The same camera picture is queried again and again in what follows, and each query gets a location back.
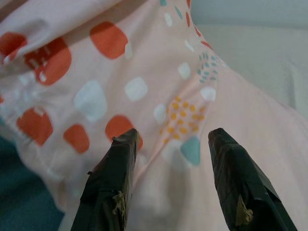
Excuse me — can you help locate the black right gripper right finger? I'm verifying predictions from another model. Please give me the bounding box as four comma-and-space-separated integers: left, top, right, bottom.
208, 127, 299, 231

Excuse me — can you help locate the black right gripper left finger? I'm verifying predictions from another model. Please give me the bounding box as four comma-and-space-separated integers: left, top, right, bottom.
69, 128, 141, 231

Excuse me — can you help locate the beige sheeted bed mattress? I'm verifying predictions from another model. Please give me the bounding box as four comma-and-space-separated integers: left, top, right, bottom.
190, 23, 308, 116

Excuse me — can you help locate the pink spotted pillow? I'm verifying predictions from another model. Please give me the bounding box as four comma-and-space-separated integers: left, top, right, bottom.
0, 0, 308, 231

